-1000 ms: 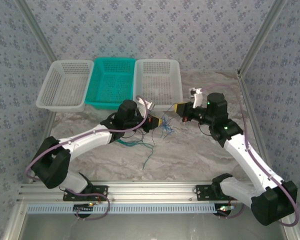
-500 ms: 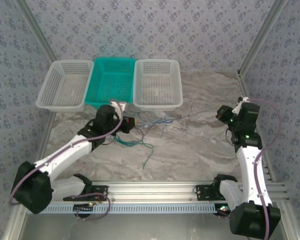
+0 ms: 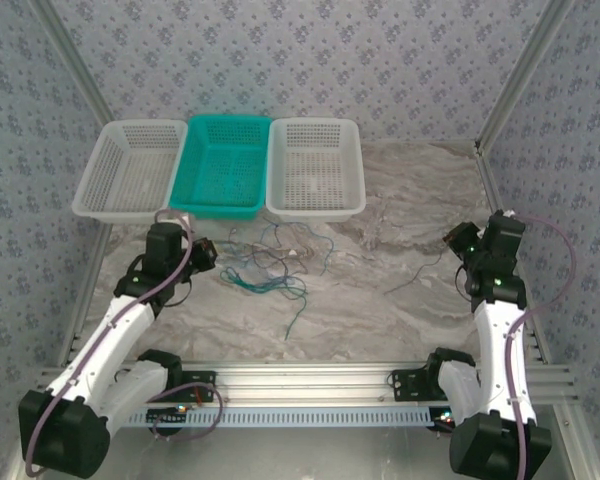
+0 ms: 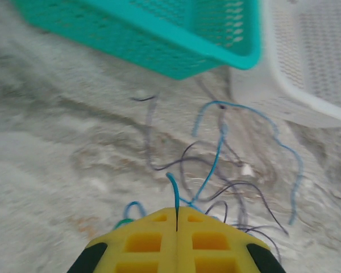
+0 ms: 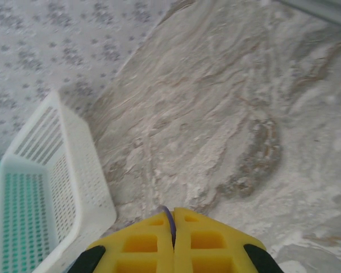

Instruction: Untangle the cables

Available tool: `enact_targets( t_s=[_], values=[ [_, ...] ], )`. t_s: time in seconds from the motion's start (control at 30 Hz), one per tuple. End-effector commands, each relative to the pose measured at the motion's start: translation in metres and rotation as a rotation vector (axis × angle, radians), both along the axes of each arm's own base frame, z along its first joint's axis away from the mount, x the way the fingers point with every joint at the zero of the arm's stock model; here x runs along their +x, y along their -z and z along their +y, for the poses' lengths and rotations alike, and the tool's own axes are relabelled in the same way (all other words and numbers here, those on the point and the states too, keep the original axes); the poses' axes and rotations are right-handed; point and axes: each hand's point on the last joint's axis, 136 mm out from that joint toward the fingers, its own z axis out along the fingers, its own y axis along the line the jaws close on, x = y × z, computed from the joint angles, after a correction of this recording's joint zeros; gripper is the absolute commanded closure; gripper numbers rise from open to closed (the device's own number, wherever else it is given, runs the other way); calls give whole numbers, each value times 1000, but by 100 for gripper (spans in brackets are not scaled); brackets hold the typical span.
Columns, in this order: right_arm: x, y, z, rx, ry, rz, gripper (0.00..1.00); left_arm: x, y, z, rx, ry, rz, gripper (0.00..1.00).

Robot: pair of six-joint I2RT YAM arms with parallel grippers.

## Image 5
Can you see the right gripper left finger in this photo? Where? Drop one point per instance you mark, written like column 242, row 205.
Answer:
column 136, row 250

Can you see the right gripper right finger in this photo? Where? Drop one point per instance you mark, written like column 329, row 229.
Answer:
column 210, row 250

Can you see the white perforated plastic basket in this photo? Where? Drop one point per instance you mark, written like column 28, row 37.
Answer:
column 82, row 170

